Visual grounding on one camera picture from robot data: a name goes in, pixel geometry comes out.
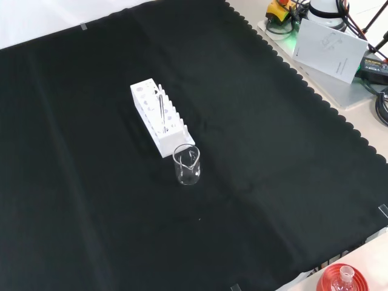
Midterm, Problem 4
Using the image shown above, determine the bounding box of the clear glass rod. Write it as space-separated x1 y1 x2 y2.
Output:
157 94 167 135

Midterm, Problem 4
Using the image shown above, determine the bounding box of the white test tube rack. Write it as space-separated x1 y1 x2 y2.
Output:
130 78 196 159

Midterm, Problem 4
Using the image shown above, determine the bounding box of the clear glass beaker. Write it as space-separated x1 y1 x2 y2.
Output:
172 144 203 186

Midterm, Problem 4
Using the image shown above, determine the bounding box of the black cloth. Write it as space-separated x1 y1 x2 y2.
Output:
0 0 388 291

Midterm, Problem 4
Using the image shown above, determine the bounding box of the pale board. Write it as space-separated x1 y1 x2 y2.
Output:
256 16 377 111

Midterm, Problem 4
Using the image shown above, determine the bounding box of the yellow stop button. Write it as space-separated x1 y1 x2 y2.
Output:
265 0 293 24

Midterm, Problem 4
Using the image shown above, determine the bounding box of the white paper booklet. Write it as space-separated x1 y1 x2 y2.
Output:
292 18 369 85

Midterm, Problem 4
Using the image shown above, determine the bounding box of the black power adapter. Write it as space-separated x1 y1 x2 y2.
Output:
354 56 388 86

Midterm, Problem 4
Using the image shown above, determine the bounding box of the clear round-bottom flask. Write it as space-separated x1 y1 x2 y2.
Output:
332 266 355 291

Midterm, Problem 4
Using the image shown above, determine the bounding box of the black tripod leg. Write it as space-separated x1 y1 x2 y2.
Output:
360 0 388 61

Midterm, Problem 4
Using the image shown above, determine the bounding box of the black stop button cable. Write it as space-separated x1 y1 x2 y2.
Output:
265 17 300 36

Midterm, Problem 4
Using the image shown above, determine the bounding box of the thick black cable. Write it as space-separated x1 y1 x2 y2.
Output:
374 86 388 128

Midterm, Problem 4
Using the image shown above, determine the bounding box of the orange and black cable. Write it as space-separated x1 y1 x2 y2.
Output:
333 0 368 41

